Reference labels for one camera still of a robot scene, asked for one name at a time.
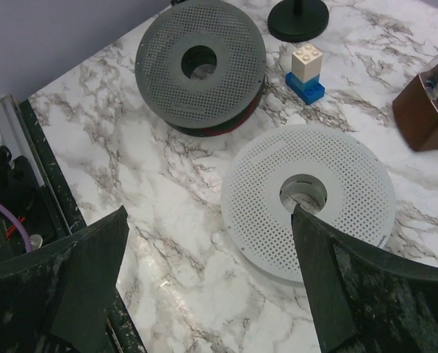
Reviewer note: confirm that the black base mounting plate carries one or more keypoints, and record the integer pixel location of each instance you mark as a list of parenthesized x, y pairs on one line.
[(120, 334)]

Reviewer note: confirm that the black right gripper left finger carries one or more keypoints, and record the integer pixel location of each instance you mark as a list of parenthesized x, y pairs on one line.
[(55, 299)]

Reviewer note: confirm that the blue and white toy bricks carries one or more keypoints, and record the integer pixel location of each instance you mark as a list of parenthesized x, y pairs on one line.
[(304, 77)]

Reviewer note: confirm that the brown wooden metronome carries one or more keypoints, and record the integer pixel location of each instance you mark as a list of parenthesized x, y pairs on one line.
[(416, 109)]

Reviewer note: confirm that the white perforated cable spool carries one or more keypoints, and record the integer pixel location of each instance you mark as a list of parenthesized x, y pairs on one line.
[(350, 182)]

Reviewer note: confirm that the silver glitter microphone on stand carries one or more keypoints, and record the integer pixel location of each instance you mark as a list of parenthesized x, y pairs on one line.
[(295, 21)]

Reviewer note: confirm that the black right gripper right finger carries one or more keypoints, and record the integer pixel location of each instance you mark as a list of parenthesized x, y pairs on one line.
[(363, 298)]

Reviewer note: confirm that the black cable spool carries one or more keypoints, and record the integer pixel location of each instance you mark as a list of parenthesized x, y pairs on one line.
[(200, 67)]

